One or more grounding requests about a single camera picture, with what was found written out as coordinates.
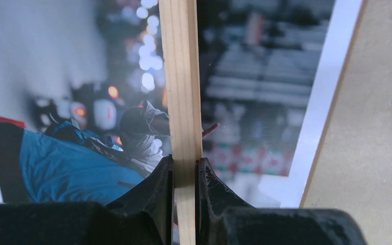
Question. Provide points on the printed photo sheet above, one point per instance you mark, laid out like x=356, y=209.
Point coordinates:
x=79, y=78

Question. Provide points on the wooden picture frame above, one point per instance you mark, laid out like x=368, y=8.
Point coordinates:
x=179, y=31

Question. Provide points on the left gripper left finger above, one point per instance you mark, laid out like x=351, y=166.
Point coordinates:
x=144, y=215

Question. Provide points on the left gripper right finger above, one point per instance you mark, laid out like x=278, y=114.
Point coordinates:
x=225, y=218

